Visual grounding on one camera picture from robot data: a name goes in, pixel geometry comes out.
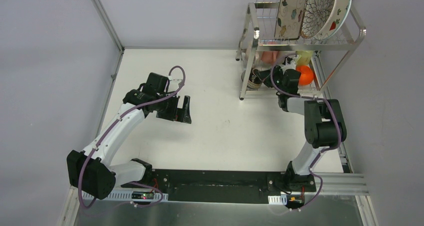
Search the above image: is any watermelon pattern round plate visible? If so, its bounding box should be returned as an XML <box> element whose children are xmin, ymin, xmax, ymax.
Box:
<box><xmin>313</xmin><ymin>0</ymin><xmax>352</xmax><ymax>41</ymax></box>

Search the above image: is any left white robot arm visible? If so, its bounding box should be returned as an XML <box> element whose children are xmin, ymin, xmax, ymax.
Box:
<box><xmin>66</xmin><ymin>72</ymin><xmax>192</xmax><ymax>200</ymax></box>

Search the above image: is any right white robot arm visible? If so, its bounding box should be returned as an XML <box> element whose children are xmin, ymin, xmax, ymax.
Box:
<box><xmin>252</xmin><ymin>66</ymin><xmax>347</xmax><ymax>191</ymax></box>

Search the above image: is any pink mug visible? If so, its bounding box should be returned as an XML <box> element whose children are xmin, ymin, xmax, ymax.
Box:
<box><xmin>260</xmin><ymin>50</ymin><xmax>280</xmax><ymax>66</ymax></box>

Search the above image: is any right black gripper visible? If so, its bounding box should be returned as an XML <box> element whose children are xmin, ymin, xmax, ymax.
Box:
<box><xmin>255</xmin><ymin>64</ymin><xmax>286</xmax><ymax>95</ymax></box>

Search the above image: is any pale yellow mug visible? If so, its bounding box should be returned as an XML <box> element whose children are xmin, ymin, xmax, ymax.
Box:
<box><xmin>296</xmin><ymin>50</ymin><xmax>314</xmax><ymax>66</ymax></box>

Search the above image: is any square floral plate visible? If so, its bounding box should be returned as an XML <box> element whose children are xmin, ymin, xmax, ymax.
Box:
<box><xmin>274</xmin><ymin>0</ymin><xmax>307</xmax><ymax>41</ymax></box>

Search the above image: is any brown petal pattern plate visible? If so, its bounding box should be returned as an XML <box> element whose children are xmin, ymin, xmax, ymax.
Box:
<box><xmin>301</xmin><ymin>0</ymin><xmax>336</xmax><ymax>39</ymax></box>

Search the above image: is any brown dish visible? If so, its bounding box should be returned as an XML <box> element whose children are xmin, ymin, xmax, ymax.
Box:
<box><xmin>246</xmin><ymin>70</ymin><xmax>262</xmax><ymax>91</ymax></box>

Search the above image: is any steel two-tier dish rack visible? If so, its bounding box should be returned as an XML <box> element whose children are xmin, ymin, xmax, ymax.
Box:
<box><xmin>235</xmin><ymin>1</ymin><xmax>366</xmax><ymax>100</ymax></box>

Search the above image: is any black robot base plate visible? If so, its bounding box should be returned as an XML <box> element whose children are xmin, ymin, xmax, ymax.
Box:
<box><xmin>122</xmin><ymin>165</ymin><xmax>317</xmax><ymax>204</ymax></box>

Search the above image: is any beige cup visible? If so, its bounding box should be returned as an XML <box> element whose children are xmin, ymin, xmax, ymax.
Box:
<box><xmin>244</xmin><ymin>40</ymin><xmax>260</xmax><ymax>69</ymax></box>

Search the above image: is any orange bowl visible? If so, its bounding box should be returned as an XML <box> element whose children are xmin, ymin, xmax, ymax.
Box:
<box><xmin>296</xmin><ymin>65</ymin><xmax>315</xmax><ymax>86</ymax></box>

